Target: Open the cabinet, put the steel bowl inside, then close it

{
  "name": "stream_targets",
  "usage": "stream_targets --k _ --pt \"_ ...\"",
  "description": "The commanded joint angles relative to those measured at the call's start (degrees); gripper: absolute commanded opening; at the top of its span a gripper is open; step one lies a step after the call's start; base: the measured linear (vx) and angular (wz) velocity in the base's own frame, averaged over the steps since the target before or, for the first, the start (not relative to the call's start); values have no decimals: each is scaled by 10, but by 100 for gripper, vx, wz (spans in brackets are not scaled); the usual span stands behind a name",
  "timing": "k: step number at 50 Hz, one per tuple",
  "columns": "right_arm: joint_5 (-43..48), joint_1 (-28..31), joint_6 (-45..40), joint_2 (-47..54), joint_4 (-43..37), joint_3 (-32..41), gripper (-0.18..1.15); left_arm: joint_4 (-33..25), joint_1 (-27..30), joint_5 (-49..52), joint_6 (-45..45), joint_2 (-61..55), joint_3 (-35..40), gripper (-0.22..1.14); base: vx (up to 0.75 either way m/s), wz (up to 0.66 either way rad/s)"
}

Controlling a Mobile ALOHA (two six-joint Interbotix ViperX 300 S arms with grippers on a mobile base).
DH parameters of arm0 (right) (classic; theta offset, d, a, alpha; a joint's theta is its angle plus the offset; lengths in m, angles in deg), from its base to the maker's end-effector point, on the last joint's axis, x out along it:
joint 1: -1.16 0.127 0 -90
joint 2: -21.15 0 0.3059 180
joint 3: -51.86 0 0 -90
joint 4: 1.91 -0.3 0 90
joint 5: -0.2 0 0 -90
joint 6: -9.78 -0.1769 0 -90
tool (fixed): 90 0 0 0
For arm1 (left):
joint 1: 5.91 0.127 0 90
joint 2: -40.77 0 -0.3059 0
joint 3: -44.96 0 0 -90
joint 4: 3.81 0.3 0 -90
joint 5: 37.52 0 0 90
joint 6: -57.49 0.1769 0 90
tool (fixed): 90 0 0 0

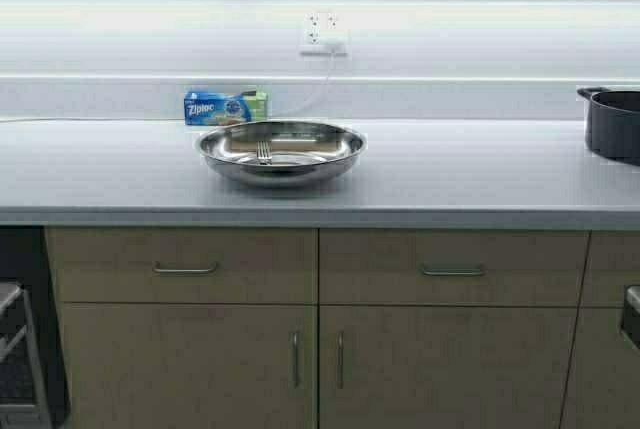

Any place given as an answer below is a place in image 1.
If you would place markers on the large stainless steel pan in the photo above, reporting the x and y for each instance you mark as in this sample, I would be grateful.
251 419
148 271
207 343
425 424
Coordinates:
304 153

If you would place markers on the right lower cabinet door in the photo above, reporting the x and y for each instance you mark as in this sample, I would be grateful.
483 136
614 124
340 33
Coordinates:
443 367

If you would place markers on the cabinet door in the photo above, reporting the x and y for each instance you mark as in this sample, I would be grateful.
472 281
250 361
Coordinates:
189 366
443 367

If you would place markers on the left lower cabinet door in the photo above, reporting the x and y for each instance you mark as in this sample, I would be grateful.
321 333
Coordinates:
189 366

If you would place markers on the dark grey cooking pot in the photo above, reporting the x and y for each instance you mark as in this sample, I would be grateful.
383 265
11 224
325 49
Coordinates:
612 123

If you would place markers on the silver metal fork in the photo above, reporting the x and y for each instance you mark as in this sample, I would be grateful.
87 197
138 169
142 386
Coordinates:
264 153

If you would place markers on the right lower drawer front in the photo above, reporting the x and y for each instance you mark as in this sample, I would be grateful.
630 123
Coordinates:
451 267

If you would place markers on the drawer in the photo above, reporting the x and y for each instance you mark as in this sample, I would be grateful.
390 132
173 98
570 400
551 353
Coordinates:
451 267
184 265

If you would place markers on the white plug adapter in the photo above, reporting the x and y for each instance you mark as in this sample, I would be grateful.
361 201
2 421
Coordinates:
333 46

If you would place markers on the blue green Ziploc box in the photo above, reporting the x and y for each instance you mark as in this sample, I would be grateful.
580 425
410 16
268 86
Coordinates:
202 108

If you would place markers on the left lower drawer front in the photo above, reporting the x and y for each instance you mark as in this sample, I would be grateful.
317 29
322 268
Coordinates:
184 265

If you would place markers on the white wall outlet plate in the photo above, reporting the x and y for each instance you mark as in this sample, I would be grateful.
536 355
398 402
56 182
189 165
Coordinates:
317 27

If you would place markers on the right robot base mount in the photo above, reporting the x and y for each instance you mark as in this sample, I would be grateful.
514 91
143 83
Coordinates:
629 324

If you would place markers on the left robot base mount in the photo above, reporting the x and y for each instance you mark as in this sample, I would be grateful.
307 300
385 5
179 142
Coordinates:
24 402

